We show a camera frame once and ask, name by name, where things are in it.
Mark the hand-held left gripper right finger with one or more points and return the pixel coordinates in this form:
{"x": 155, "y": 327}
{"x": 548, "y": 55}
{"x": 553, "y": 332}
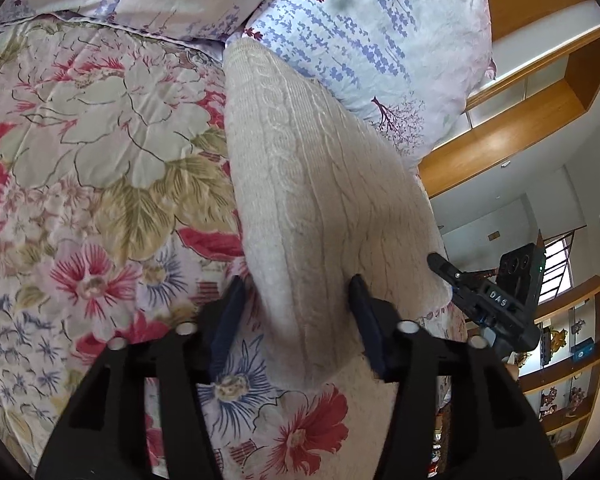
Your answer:
{"x": 367, "y": 325}

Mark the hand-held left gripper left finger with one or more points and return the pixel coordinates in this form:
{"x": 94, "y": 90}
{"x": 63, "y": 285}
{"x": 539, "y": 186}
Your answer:
{"x": 227, "y": 320}

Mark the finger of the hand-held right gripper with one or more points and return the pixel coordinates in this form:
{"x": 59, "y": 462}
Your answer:
{"x": 442, "y": 267}

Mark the golden figurine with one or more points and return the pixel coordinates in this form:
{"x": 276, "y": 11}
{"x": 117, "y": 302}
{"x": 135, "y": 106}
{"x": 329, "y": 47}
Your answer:
{"x": 556, "y": 338}

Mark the window with metal railing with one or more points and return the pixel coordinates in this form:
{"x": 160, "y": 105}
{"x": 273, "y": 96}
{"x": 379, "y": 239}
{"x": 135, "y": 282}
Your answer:
{"x": 557, "y": 265}

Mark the wooden display shelf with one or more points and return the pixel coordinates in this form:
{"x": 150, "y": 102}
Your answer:
{"x": 560, "y": 374}

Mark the blue box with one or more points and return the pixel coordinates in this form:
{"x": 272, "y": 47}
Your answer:
{"x": 582, "y": 348}

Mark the wooden headboard with white panels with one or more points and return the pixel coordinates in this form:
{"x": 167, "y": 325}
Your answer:
{"x": 520, "y": 125}

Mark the floral bed quilt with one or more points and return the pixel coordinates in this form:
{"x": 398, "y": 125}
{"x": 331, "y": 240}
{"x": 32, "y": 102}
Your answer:
{"x": 105, "y": 160}

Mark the white tree-print pillow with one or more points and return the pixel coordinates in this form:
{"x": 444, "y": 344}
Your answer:
{"x": 380, "y": 35}

